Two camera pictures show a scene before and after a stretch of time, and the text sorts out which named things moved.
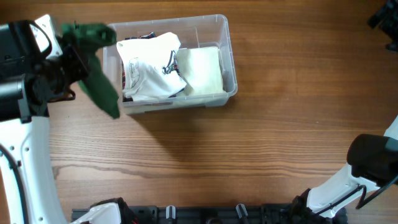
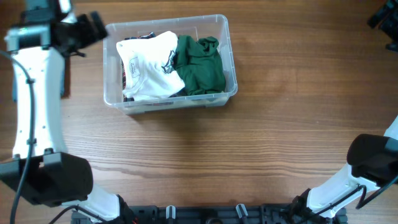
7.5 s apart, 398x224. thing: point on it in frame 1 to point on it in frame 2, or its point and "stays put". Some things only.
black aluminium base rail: (224, 214) stays put
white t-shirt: (143, 60) stays put
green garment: (86, 37) to (199, 64)
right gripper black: (389, 25) stays put
